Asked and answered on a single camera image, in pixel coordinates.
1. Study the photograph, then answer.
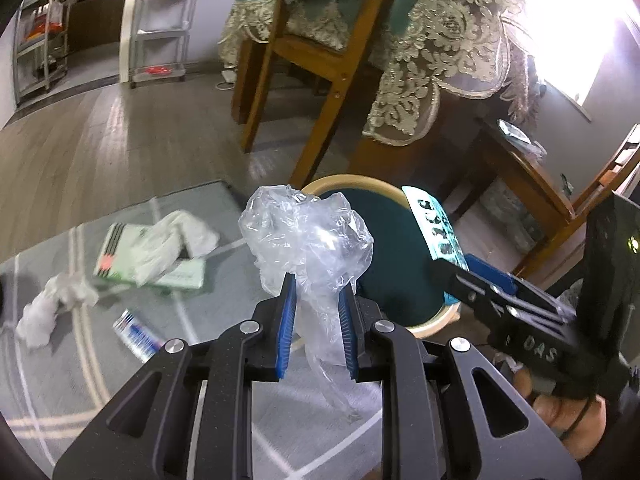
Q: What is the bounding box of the glass dish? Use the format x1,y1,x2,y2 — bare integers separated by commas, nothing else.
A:
496,119,548,158

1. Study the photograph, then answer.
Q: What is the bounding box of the teal snack packet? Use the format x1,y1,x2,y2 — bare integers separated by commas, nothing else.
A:
401,185,471,306

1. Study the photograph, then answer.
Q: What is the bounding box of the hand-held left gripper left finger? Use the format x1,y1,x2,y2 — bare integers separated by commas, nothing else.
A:
52,272,301,480

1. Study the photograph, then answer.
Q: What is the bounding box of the wooden dining chair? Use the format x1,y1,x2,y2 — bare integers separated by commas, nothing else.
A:
231,0,406,188

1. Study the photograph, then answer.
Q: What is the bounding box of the grey patterned rug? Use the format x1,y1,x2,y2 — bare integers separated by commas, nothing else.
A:
0,180,391,480

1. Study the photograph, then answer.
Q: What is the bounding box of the green bin with wooden rim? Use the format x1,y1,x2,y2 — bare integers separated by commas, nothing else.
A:
300,175,468,341

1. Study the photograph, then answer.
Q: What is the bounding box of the clear plastic bag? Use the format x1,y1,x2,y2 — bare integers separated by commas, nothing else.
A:
239,185,375,423

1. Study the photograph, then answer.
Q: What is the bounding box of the table with lace tablecloth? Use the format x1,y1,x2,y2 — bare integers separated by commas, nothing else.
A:
219,0,543,148

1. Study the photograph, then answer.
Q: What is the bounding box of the white toothpaste tube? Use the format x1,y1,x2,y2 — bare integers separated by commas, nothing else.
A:
112,308,166,363

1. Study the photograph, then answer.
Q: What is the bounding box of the pack of water bottles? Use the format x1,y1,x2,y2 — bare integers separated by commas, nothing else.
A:
477,180,538,256

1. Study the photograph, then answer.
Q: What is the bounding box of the wooden chair with slats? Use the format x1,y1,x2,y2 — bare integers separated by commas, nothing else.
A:
510,122,640,281

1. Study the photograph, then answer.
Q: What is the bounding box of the low wooden table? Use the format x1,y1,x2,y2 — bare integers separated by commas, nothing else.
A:
445,117,576,241

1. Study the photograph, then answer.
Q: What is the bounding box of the white shelf rack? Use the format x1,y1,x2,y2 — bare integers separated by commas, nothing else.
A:
129,0,211,88

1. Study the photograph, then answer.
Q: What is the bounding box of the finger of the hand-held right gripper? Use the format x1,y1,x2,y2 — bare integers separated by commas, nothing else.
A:
434,259,578,333
467,254,531,292

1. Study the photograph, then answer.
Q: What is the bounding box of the green tissue pack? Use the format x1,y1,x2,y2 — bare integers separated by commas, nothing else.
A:
95,222,207,291

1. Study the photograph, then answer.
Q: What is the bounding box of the green lace chair cushion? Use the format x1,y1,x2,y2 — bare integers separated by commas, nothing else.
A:
287,0,366,51

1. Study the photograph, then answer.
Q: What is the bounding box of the wooden cabinet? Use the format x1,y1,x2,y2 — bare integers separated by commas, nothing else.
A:
65,0,126,53

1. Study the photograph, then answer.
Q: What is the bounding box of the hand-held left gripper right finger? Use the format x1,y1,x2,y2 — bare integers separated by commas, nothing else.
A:
337,284,583,480

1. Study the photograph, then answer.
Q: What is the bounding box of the person's right hand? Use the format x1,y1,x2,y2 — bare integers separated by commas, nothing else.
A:
492,352,608,463

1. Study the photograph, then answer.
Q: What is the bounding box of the metal shelf rack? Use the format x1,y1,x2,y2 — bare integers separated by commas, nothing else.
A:
12,0,71,106

